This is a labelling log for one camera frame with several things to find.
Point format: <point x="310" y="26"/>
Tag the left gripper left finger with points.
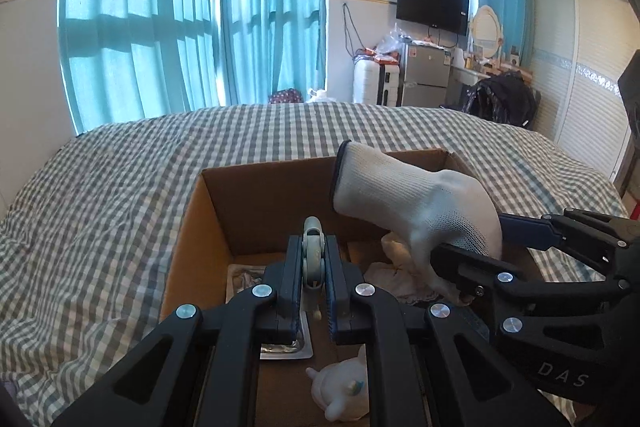
<point x="199" y="367"/>

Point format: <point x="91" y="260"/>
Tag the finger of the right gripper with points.
<point x="473" y="274"/>
<point x="576" y="232"/>

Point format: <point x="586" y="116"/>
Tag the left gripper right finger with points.
<point x="427" y="367"/>

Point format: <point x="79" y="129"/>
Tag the cream lace cloth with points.
<point x="399" y="276"/>

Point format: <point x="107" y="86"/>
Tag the white knit glove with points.
<point x="424" y="209"/>

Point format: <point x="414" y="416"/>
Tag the green folding hanger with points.
<point x="313" y="270"/>

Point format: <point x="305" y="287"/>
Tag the brown cardboard box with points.
<point x="245" y="215"/>

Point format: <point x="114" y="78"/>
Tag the checkered bed quilt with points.
<point x="87" y="243"/>

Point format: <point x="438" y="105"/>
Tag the black jacket on chair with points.
<point x="503" y="99"/>

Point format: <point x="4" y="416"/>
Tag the white wardrobe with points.
<point x="581" y="47"/>

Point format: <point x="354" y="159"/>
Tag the silver mini fridge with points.
<point x="424" y="75"/>

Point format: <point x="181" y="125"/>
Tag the white suitcase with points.
<point x="376" y="84"/>

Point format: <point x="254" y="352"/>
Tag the white oval mirror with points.
<point x="486" y="32"/>

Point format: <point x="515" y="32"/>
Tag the plastic bags on fridge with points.
<point x="393" y="43"/>

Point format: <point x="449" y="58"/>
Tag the teal window curtains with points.
<point x="124" y="60"/>

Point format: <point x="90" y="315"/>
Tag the black wall television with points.
<point x="446" y="15"/>

